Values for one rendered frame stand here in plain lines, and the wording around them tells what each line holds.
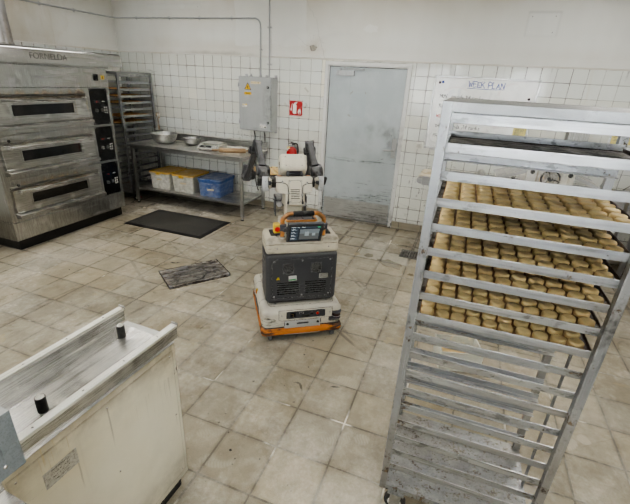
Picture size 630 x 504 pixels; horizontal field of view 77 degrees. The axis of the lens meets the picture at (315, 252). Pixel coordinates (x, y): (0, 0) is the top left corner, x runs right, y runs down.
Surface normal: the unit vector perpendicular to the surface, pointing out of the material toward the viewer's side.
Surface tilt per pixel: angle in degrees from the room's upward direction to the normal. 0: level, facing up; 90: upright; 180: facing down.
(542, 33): 90
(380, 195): 90
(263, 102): 90
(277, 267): 89
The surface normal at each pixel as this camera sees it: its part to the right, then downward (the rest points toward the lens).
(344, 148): -0.35, 0.36
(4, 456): 0.92, 0.20
